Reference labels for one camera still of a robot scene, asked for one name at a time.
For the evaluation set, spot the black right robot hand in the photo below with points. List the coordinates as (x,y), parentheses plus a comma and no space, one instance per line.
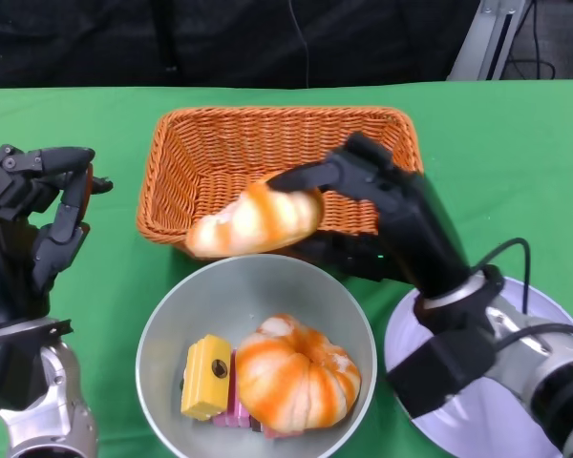
(410,224)

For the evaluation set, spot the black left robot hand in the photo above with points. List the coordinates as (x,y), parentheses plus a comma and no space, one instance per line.
(14,248)

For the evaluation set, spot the long orange striped bread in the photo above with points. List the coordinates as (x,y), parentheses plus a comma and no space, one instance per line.
(258,219)

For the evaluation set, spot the grey metal bowl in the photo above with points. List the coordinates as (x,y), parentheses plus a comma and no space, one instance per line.
(248,296)

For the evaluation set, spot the round pumpkin shaped bread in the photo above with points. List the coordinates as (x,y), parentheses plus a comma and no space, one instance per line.
(296,377)

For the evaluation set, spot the yellow cake block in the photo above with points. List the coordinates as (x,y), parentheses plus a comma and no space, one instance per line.
(203,381)

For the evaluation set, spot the pink cake slice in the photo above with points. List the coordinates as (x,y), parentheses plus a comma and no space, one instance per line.
(234,410)

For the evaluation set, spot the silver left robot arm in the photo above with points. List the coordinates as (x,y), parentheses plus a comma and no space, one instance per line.
(38,405)

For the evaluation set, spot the orange wicker basket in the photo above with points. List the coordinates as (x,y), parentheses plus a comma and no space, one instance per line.
(210,157)

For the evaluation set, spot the white round plate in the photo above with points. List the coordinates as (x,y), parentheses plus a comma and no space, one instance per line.
(473,429)

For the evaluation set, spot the green tablecloth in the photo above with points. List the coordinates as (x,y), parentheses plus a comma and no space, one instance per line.
(482,167)

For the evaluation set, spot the black backdrop curtain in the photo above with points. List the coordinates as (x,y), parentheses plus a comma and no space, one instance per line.
(124,43)

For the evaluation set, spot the grey aluminium frame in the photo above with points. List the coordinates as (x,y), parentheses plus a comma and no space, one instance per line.
(484,43)

